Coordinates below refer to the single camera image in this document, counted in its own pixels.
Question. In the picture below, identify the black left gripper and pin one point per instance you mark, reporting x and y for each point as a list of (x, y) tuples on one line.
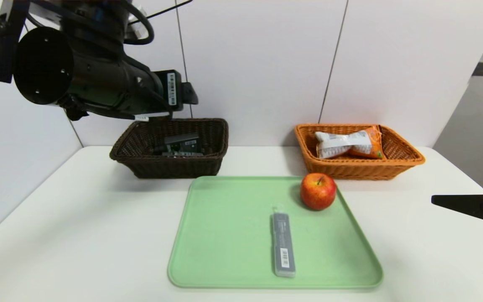
[(172, 89)]

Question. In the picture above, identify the grey door panel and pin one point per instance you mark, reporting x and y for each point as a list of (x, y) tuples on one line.
[(480, 126)]

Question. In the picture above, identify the black wall plate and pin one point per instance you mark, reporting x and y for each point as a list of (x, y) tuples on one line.
[(480, 69)]

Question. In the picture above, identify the orange snack bag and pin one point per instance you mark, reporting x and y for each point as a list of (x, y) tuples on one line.
[(346, 144)]

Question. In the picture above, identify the dark conical cosmetic tube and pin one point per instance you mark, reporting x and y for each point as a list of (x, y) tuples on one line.
[(180, 138)]

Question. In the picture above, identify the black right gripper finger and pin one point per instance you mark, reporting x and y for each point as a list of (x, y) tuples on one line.
[(476, 206)]

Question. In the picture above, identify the light green plastic tray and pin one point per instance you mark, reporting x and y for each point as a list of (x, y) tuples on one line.
[(224, 243)]

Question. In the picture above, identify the dark green pump bottle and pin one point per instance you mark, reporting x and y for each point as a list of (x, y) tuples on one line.
[(189, 147)]

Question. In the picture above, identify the orange wicker basket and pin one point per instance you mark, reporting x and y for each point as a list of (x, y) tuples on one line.
[(359, 170)]

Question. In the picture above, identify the dark brown wicker basket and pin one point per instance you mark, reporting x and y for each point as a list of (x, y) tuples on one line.
[(170, 167)]

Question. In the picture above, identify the clear plastic case with barcode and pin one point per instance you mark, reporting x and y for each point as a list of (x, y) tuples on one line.
[(284, 247)]

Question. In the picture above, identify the red apple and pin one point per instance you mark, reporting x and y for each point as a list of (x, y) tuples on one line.
[(318, 192)]

